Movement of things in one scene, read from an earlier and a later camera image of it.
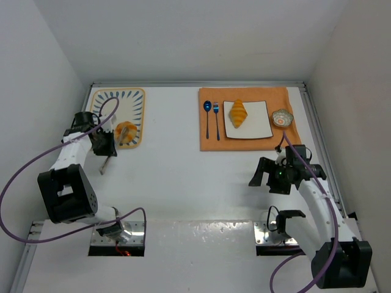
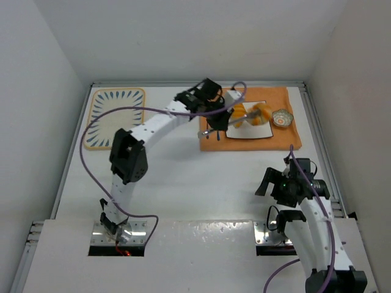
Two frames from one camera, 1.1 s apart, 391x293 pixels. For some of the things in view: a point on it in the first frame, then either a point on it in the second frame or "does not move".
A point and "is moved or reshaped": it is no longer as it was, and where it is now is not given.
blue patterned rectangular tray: [121, 105] does not move
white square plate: [256, 124] does not move
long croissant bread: [238, 113] does not move
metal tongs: [102, 168] → [250, 115]
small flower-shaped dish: [281, 118] does not move
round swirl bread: [125, 132] is moved or reshaped
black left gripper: [107, 144] → [218, 122]
